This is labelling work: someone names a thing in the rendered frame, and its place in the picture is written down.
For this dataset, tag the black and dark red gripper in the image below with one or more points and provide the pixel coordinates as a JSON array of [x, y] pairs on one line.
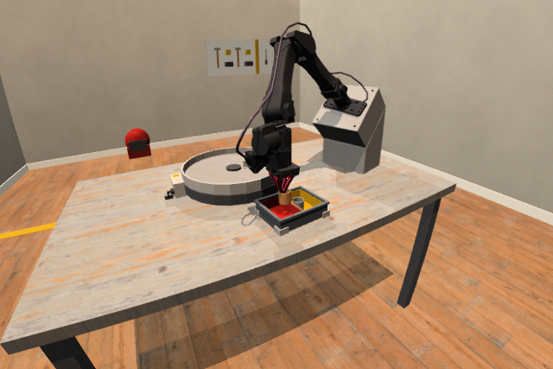
[[287, 174]]

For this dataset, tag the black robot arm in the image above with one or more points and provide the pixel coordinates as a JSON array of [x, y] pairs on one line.
[[279, 106]]

